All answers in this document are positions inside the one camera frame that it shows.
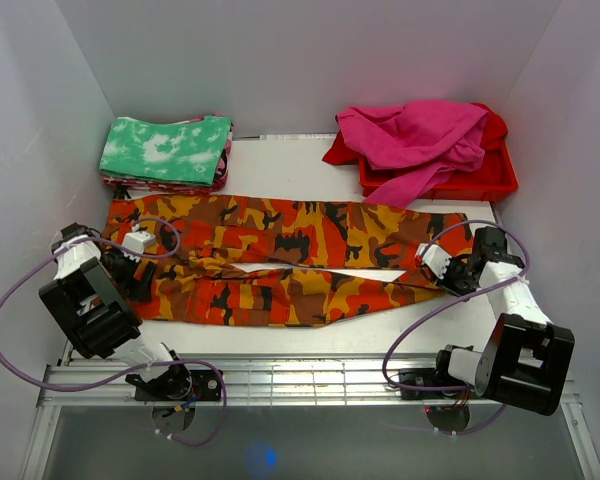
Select orange camouflage trousers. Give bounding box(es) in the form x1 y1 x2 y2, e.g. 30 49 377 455
102 195 473 327

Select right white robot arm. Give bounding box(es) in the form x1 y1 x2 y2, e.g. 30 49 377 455
419 226 575 416

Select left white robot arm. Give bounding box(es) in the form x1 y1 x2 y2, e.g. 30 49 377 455
39 223 193 400

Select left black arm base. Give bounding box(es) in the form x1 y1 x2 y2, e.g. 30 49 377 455
125 367 222 403

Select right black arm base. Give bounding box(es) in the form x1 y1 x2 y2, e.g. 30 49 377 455
389 367 478 403

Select pink patterned folded trousers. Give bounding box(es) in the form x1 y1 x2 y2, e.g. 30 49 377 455
99 115 236 194

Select red plastic tray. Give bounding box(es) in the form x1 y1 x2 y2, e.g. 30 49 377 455
359 138 518 202

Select red garment in tray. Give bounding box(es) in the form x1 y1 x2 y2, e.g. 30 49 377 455
323 100 507 170

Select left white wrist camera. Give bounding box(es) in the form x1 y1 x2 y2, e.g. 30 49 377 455
120 227 156 261

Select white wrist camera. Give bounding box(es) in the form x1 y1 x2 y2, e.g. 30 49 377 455
415 243 452 283
120 227 156 261

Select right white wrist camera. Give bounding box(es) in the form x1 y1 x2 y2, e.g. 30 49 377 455
415 243 452 283

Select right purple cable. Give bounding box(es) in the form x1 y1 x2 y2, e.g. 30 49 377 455
382 219 532 435

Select aluminium rail frame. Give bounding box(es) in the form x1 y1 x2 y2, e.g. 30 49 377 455
19 189 600 480

